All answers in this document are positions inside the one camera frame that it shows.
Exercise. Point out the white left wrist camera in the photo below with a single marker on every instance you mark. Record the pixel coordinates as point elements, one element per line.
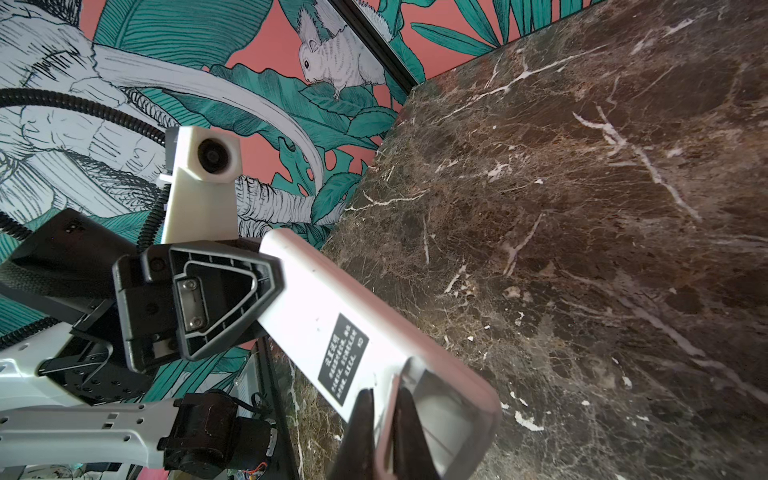
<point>204,165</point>

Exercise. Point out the white remote control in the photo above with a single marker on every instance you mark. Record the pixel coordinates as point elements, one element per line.
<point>345,339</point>

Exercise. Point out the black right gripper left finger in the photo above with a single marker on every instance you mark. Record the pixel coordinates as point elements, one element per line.
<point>359,445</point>

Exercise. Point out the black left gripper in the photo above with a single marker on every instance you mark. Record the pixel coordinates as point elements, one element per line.
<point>182,301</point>

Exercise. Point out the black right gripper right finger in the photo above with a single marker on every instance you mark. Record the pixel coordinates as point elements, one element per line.
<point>412,459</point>

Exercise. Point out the black corner frame post left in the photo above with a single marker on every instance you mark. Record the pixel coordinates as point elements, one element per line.
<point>365,30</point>

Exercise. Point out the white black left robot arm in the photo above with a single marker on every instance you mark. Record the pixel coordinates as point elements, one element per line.
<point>202,434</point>

